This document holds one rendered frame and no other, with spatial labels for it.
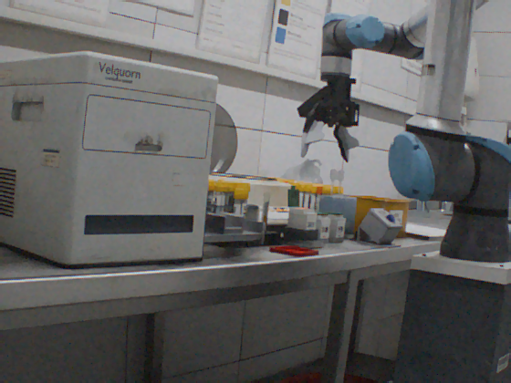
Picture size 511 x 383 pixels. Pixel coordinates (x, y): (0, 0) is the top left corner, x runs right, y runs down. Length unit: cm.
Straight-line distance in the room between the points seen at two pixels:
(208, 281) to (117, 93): 33
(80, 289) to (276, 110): 149
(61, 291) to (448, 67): 74
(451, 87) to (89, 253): 66
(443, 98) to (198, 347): 126
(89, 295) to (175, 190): 24
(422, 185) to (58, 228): 61
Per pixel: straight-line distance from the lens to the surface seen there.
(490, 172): 125
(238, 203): 129
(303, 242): 140
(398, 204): 177
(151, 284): 97
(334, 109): 154
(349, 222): 167
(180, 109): 103
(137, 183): 98
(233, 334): 225
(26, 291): 84
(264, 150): 223
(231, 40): 208
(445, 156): 117
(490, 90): 383
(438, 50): 118
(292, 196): 144
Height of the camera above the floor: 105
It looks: 3 degrees down
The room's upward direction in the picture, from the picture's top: 6 degrees clockwise
